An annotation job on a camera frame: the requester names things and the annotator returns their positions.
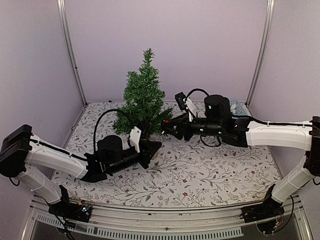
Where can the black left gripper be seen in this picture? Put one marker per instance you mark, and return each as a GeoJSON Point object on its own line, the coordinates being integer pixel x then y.
{"type": "Point", "coordinates": [146, 153]}

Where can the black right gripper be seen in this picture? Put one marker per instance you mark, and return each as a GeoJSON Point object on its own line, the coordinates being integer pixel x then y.
{"type": "Point", "coordinates": [181, 123]}

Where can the white cotton ornament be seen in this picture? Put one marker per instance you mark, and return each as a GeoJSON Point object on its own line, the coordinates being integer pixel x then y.
{"type": "Point", "coordinates": [233, 108]}

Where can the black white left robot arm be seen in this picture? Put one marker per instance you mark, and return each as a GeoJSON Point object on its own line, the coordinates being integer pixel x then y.
{"type": "Point", "coordinates": [22, 150]}

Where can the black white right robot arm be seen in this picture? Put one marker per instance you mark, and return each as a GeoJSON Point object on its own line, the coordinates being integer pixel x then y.
{"type": "Point", "coordinates": [246, 131]}

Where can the small green christmas tree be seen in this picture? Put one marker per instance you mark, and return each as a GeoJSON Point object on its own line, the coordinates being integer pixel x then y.
{"type": "Point", "coordinates": [143, 99]}

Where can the floral patterned table mat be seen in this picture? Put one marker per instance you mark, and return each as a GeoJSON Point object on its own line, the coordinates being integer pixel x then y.
{"type": "Point", "coordinates": [184, 174]}

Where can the light blue plastic basket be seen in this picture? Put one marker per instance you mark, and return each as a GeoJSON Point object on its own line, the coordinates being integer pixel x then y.
{"type": "Point", "coordinates": [242, 109]}

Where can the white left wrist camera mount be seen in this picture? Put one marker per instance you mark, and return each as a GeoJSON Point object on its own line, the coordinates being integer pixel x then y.
{"type": "Point", "coordinates": [134, 138]}

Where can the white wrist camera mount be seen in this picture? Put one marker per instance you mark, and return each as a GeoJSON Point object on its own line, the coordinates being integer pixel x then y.
{"type": "Point", "coordinates": [134, 138]}
{"type": "Point", "coordinates": [186, 104]}

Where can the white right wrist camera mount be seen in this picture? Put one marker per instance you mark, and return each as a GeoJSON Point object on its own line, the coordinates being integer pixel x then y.
{"type": "Point", "coordinates": [186, 104]}

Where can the front aluminium rail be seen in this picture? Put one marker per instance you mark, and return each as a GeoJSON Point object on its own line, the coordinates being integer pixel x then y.
{"type": "Point", "coordinates": [115, 222]}

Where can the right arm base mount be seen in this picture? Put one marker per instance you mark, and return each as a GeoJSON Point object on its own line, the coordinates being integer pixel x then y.
{"type": "Point", "coordinates": [269, 208]}

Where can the right aluminium corner post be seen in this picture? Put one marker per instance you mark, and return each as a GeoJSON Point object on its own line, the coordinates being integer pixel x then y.
{"type": "Point", "coordinates": [270, 5]}

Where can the aluminium corner post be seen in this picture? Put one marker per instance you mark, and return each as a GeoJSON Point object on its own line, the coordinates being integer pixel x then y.
{"type": "Point", "coordinates": [270, 5]}
{"type": "Point", "coordinates": [61, 6]}

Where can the left aluminium corner post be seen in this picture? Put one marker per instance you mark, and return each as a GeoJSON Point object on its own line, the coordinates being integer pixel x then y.
{"type": "Point", "coordinates": [61, 6]}

